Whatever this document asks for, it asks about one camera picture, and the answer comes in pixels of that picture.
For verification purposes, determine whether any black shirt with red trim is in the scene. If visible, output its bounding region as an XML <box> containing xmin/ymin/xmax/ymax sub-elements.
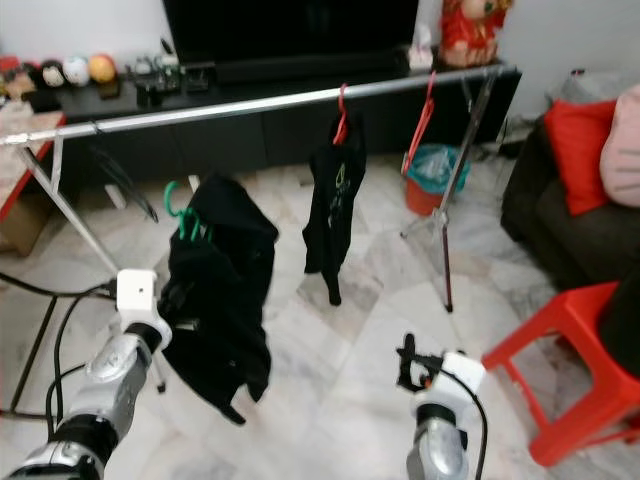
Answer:
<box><xmin>160</xmin><ymin>175</ymin><xmax>279</xmax><ymax>426</ymax></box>

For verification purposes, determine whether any green plastic hanger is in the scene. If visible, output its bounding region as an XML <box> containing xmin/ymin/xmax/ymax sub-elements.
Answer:
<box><xmin>163</xmin><ymin>180</ymin><xmax>207</xmax><ymax>242</ymax></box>

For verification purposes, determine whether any black plastic hanger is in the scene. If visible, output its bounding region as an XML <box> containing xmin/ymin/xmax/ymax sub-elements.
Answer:
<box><xmin>95</xmin><ymin>145</ymin><xmax>162</xmax><ymax>224</ymax></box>

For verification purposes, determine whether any red plastic hanger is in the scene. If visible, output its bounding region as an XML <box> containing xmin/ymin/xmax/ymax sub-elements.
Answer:
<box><xmin>403</xmin><ymin>70</ymin><xmax>439</xmax><ymax>177</ymax></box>

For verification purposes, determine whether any red hanger with white tag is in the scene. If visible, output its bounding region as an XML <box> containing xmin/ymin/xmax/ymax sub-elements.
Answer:
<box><xmin>335</xmin><ymin>83</ymin><xmax>354</xmax><ymax>147</ymax></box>

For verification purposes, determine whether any red plastic stool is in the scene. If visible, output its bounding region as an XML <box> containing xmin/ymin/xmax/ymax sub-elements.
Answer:
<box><xmin>482</xmin><ymin>282</ymin><xmax>640</xmax><ymax>469</ymax></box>

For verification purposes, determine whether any black shirt with small logo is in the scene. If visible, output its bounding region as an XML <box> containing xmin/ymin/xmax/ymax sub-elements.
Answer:
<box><xmin>302</xmin><ymin>115</ymin><xmax>368</xmax><ymax>307</ymax></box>

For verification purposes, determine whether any dark brown sofa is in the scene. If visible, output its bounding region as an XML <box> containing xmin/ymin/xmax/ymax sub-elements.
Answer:
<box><xmin>500</xmin><ymin>115</ymin><xmax>640</xmax><ymax>293</ymax></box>

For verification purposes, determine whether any silver metal clothes rack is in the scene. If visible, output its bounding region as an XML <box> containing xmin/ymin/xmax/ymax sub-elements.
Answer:
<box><xmin>0</xmin><ymin>63</ymin><xmax>521</xmax><ymax>396</ymax></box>

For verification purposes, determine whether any black TV cabinet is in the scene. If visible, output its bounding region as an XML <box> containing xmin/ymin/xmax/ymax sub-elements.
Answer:
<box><xmin>20</xmin><ymin>62</ymin><xmax>523</xmax><ymax>183</ymax></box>

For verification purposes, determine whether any black small tray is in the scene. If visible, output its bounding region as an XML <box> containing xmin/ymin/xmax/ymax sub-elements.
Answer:
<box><xmin>183</xmin><ymin>63</ymin><xmax>217</xmax><ymax>93</ymax></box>

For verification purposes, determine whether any white round toy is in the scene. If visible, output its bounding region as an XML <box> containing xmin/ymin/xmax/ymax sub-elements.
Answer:
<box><xmin>63</xmin><ymin>55</ymin><xmax>91</xmax><ymax>88</ymax></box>

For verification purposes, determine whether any red cushion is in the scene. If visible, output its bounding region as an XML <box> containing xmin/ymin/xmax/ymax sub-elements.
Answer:
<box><xmin>543</xmin><ymin>98</ymin><xmax>619</xmax><ymax>217</ymax></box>

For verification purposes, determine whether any black and white toy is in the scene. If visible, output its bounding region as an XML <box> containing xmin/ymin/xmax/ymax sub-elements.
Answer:
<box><xmin>40</xmin><ymin>60</ymin><xmax>68</xmax><ymax>90</ymax></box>

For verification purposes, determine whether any black soundbar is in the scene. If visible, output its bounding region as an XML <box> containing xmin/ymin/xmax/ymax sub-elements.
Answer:
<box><xmin>215</xmin><ymin>48</ymin><xmax>411</xmax><ymax>87</ymax></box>

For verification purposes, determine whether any white tissue box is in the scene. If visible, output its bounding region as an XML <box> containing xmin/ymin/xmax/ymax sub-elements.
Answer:
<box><xmin>408</xmin><ymin>25</ymin><xmax>436</xmax><ymax>72</ymax></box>

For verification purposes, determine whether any pink cat cushion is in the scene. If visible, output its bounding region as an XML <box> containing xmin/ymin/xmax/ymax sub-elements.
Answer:
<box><xmin>600</xmin><ymin>83</ymin><xmax>640</xmax><ymax>209</ymax></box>

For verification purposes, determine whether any black television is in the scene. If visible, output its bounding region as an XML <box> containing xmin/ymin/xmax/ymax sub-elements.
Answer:
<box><xmin>163</xmin><ymin>0</ymin><xmax>421</xmax><ymax>66</ymax></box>

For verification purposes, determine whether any red laughing figure statue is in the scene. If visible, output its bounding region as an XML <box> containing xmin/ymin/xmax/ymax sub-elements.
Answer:
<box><xmin>438</xmin><ymin>0</ymin><xmax>516</xmax><ymax>69</ymax></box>

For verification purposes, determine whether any lace covered side table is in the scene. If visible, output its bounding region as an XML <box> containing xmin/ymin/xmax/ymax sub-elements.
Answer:
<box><xmin>560</xmin><ymin>70</ymin><xmax>640</xmax><ymax>107</ymax></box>

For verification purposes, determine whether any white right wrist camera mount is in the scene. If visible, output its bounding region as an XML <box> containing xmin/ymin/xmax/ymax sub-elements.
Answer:
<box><xmin>417</xmin><ymin>350</ymin><xmax>487</xmax><ymax>407</ymax></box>

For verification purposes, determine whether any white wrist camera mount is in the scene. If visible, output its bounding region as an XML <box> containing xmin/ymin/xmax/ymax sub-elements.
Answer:
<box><xmin>115</xmin><ymin>268</ymin><xmax>173</xmax><ymax>352</ymax></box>
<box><xmin>417</xmin><ymin>350</ymin><xmax>487</xmax><ymax>407</ymax></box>

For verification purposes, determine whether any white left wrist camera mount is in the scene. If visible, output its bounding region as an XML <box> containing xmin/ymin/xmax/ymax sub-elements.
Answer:
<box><xmin>115</xmin><ymin>268</ymin><xmax>173</xmax><ymax>352</ymax></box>

